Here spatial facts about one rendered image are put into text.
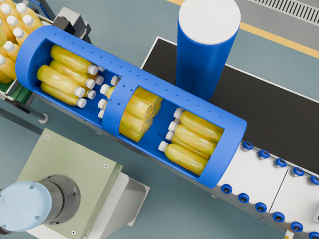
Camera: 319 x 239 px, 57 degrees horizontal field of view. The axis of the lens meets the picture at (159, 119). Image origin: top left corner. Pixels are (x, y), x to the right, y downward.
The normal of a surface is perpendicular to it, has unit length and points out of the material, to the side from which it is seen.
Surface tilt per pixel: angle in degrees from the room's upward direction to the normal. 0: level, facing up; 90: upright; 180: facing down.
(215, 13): 0
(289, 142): 0
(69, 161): 4
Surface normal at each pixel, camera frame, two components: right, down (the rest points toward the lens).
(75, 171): -0.07, -0.18
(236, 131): 0.16, -0.58
